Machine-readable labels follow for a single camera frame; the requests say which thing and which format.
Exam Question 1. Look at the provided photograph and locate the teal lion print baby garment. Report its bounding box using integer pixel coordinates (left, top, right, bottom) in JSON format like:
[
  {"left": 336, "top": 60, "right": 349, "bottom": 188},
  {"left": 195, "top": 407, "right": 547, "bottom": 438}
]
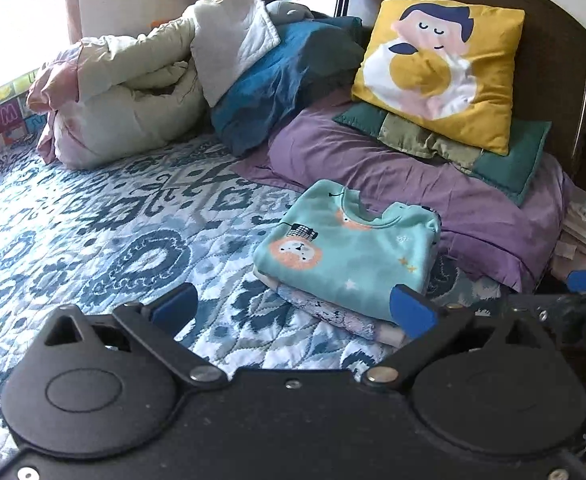
[{"left": 253, "top": 180, "right": 441, "bottom": 322}]

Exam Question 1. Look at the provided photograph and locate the pale floral folded garment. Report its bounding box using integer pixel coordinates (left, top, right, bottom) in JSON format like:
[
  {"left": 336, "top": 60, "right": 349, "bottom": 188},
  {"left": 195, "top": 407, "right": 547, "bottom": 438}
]
[{"left": 253, "top": 268, "right": 409, "bottom": 348}]

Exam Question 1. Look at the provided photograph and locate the blue white patterned quilt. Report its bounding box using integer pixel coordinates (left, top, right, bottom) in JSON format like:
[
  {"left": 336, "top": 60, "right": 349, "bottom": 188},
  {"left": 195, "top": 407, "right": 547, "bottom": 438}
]
[{"left": 0, "top": 134, "right": 505, "bottom": 476}]

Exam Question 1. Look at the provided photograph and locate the purple bed sheet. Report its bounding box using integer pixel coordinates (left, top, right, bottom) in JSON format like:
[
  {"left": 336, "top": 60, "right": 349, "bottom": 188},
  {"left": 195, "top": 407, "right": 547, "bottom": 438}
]
[{"left": 231, "top": 90, "right": 571, "bottom": 294}]

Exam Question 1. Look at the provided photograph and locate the green olive patchwork cushion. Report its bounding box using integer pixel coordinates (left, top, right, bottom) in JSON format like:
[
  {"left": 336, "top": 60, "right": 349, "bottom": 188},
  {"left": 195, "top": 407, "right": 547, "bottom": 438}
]
[{"left": 333, "top": 102, "right": 551, "bottom": 205}]

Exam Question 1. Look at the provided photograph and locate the cream pink folded duvet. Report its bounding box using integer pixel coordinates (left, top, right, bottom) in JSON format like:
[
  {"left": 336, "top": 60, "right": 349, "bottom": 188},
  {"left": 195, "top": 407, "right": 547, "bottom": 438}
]
[{"left": 27, "top": 0, "right": 280, "bottom": 169}]

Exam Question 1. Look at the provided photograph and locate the yellow cartoon cushion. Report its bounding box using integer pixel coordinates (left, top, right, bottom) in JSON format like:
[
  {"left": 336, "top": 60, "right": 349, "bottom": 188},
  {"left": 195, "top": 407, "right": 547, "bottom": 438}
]
[{"left": 351, "top": 0, "right": 525, "bottom": 156}]

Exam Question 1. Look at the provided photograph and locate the colourful alphabet play mat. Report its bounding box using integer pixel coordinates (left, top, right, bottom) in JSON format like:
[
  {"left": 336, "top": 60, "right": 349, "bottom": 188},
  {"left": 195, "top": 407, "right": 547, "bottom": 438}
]
[{"left": 0, "top": 70, "right": 46, "bottom": 150}]

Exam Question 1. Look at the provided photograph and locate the teal blue blanket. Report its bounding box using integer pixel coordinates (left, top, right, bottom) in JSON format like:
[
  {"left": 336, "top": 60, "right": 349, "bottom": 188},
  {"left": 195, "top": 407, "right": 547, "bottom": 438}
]
[{"left": 211, "top": 16, "right": 365, "bottom": 157}]

